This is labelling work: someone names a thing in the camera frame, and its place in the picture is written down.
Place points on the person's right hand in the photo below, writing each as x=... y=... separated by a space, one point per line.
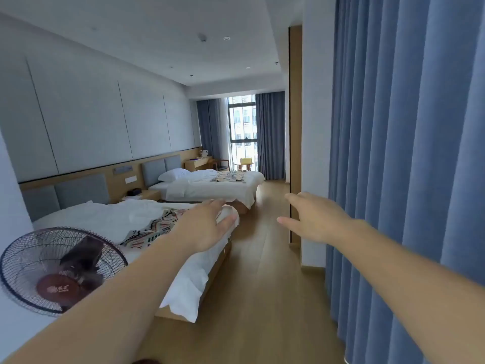
x=322 y=219

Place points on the person's left hand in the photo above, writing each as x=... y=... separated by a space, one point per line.
x=201 y=231

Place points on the patterned woven blanket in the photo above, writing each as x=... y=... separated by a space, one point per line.
x=151 y=229
x=227 y=176

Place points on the person's right forearm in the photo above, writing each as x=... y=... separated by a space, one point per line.
x=416 y=291

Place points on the person's left forearm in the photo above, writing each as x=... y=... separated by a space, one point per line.
x=113 y=307

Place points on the white pillow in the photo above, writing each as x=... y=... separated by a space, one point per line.
x=173 y=175

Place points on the wooden nightstand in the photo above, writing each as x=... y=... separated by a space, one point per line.
x=149 y=194

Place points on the wooden chair dark seat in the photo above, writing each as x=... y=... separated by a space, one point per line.
x=221 y=164

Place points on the grey padded headboard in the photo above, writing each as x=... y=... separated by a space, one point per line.
x=155 y=172
x=81 y=191

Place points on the black tissue box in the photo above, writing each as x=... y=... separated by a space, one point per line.
x=134 y=192

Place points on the round wooden side table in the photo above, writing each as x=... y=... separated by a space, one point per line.
x=243 y=166

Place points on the near bed white duvet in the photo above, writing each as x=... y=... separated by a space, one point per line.
x=110 y=219

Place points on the tall wooden door panel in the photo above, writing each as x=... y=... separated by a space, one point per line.
x=295 y=109

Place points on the tall window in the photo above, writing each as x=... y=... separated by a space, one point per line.
x=242 y=125

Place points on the long blue room curtain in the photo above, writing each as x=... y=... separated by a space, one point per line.
x=409 y=128

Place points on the dark standing fan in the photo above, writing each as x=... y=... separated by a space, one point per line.
x=57 y=284

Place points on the ceiling smoke detector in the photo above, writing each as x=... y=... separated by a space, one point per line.
x=202 y=38

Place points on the wooden wall desk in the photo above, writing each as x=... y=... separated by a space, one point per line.
x=197 y=162

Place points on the white wall socket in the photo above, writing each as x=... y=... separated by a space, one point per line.
x=130 y=180

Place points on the grey wall switch panel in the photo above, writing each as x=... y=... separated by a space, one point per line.
x=122 y=170

